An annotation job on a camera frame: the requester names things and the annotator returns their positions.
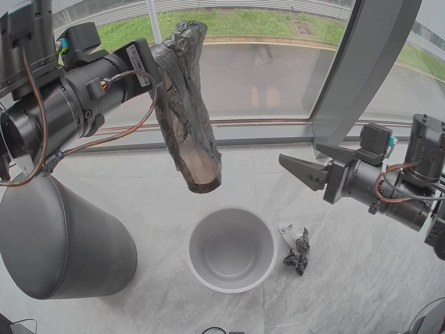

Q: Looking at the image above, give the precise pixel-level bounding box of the black plastic bag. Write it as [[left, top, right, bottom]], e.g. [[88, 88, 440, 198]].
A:
[[149, 20, 223, 195]]

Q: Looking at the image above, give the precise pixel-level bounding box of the white trash bin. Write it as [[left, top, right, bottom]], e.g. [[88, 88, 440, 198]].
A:
[[186, 205, 279, 293]]

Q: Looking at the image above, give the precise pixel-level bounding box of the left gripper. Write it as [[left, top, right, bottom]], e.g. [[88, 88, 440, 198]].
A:
[[0, 38, 164, 163]]

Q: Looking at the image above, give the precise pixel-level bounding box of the window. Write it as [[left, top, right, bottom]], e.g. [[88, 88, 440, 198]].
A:
[[0, 0, 445, 154]]

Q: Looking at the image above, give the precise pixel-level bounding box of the clear printed wrapper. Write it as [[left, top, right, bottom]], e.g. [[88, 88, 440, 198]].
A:
[[278, 221, 304, 248]]

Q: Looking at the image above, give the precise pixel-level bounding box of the crumpled black plastic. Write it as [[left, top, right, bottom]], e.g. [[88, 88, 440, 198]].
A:
[[282, 227, 311, 277]]

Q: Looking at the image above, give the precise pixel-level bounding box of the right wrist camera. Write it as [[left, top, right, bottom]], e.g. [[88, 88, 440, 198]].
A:
[[359, 123, 397, 166]]

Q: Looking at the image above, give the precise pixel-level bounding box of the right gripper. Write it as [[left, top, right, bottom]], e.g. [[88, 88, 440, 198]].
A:
[[279, 143, 435, 232]]

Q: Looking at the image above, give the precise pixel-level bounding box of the dark grey round chair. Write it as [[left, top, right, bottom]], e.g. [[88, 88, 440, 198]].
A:
[[0, 173, 138, 300]]

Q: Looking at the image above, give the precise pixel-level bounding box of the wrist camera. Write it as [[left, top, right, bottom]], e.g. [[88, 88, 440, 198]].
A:
[[56, 22, 115, 71], [359, 123, 397, 166]]

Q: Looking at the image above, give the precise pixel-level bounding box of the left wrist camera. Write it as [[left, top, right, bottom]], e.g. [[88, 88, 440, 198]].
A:
[[56, 22, 115, 71]]

